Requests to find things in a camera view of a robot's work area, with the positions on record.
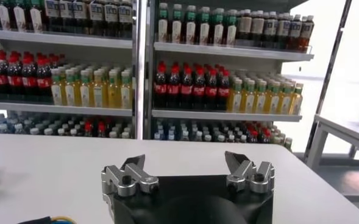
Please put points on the black slanted pole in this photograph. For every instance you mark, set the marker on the black slanted pole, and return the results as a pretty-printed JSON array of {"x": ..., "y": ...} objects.
[{"x": 328, "y": 73}]

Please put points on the white metal shelf rack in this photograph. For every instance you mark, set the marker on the white metal shelf rack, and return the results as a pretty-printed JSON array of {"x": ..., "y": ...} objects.
[
  {"x": 75, "y": 41},
  {"x": 228, "y": 53}
]

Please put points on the dark bottle blue white label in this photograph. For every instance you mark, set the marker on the dark bottle blue white label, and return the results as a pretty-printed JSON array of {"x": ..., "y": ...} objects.
[
  {"x": 125, "y": 13},
  {"x": 295, "y": 30},
  {"x": 270, "y": 29},
  {"x": 96, "y": 13},
  {"x": 283, "y": 30},
  {"x": 80, "y": 12},
  {"x": 66, "y": 12},
  {"x": 306, "y": 32},
  {"x": 51, "y": 12},
  {"x": 111, "y": 13}
]

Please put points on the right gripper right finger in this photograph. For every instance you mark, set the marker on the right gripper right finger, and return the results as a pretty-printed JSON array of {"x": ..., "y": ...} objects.
[{"x": 249, "y": 176}]

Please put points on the white frame side table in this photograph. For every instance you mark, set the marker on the white frame side table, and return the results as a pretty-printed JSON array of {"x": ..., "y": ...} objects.
[{"x": 343, "y": 129}]

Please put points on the yellow tea bottle green label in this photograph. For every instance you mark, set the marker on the yellow tea bottle green label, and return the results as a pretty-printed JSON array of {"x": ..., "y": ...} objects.
[
  {"x": 98, "y": 92},
  {"x": 273, "y": 100},
  {"x": 70, "y": 91},
  {"x": 56, "y": 91},
  {"x": 235, "y": 97},
  {"x": 125, "y": 94},
  {"x": 84, "y": 92},
  {"x": 286, "y": 100},
  {"x": 248, "y": 98},
  {"x": 260, "y": 99},
  {"x": 112, "y": 92},
  {"x": 296, "y": 100}
]

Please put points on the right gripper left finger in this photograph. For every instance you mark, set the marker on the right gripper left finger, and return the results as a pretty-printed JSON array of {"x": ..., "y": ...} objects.
[{"x": 130, "y": 179}]

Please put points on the dark bottle beige label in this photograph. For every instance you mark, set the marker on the dark bottle beige label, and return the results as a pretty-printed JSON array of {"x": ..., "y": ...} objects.
[
  {"x": 245, "y": 27},
  {"x": 257, "y": 29}
]

